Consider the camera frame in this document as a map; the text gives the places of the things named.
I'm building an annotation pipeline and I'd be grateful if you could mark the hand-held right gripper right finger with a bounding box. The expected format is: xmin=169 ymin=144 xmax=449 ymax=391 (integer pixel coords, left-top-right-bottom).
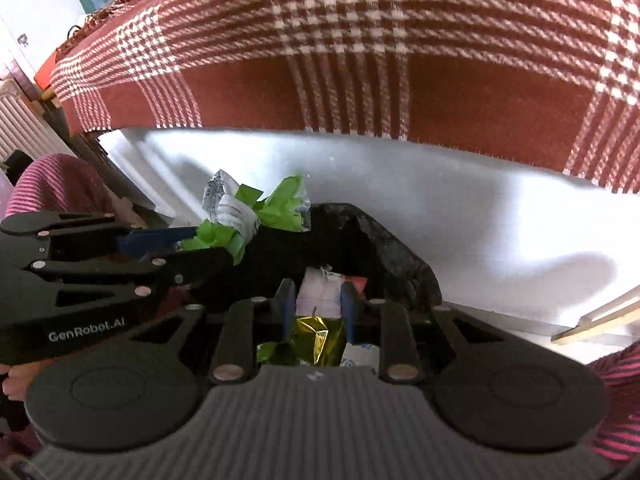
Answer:
xmin=340 ymin=282 xmax=506 ymax=387

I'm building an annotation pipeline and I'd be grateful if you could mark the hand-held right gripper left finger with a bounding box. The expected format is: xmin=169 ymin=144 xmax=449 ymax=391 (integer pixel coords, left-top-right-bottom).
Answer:
xmin=132 ymin=279 xmax=297 ymax=387

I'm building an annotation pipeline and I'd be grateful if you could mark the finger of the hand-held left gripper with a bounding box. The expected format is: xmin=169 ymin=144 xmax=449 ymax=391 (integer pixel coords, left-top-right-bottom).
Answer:
xmin=0 ymin=211 xmax=200 ymax=262
xmin=0 ymin=249 xmax=237 ymax=365

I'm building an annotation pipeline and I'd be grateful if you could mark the yellow foil bag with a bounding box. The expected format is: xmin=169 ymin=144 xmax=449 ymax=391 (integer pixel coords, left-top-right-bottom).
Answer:
xmin=295 ymin=314 xmax=347 ymax=367

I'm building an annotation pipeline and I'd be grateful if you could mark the white blue paper card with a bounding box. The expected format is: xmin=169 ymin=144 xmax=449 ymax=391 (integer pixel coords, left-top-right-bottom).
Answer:
xmin=340 ymin=342 xmax=378 ymax=367

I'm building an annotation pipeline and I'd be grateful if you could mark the black trash bag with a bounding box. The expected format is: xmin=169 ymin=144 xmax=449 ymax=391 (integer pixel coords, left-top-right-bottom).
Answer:
xmin=197 ymin=202 xmax=443 ymax=367

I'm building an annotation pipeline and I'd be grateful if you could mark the green clear plastic wrapper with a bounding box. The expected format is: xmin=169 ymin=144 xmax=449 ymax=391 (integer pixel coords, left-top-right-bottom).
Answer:
xmin=180 ymin=170 xmax=312 ymax=267

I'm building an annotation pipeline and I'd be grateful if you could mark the person's left hand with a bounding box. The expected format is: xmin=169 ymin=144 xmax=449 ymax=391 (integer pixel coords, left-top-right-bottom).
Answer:
xmin=0 ymin=363 xmax=32 ymax=402

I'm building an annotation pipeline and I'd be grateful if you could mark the pink white packet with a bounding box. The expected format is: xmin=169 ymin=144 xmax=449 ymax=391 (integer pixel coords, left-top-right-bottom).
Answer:
xmin=296 ymin=267 xmax=346 ymax=317

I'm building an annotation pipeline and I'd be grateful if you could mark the pink striped trouser leg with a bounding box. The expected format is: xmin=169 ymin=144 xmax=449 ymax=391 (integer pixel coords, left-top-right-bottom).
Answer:
xmin=589 ymin=344 xmax=640 ymax=467
xmin=5 ymin=154 xmax=121 ymax=223

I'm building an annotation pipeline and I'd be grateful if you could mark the white radiator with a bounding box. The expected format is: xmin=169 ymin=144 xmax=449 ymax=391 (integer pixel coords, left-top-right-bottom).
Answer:
xmin=0 ymin=80 xmax=76 ymax=162

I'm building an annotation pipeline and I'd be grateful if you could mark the flat orange box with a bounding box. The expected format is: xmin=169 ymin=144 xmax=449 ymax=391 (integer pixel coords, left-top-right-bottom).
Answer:
xmin=34 ymin=52 xmax=58 ymax=88

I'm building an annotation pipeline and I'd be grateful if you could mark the red plaid blanket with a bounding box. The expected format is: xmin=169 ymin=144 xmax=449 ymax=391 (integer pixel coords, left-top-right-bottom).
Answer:
xmin=50 ymin=0 xmax=640 ymax=196

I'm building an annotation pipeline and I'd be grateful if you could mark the wooden slat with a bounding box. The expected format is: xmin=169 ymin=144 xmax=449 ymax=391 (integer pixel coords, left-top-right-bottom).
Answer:
xmin=550 ymin=294 xmax=640 ymax=346

